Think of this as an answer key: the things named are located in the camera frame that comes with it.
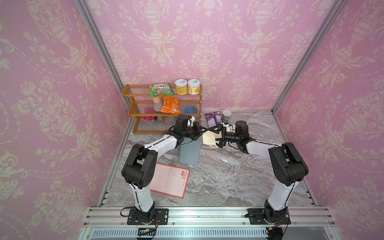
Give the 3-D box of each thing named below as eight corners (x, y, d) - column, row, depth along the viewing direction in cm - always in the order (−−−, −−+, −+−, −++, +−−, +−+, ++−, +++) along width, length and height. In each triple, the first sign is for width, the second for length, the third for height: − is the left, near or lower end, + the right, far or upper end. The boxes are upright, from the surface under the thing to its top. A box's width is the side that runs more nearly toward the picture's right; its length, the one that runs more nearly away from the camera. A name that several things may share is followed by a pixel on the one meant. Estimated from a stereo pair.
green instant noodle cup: (222, 122, 116) (223, 117, 111) (221, 114, 121) (221, 109, 117) (231, 122, 116) (232, 117, 111) (229, 114, 121) (230, 109, 117)
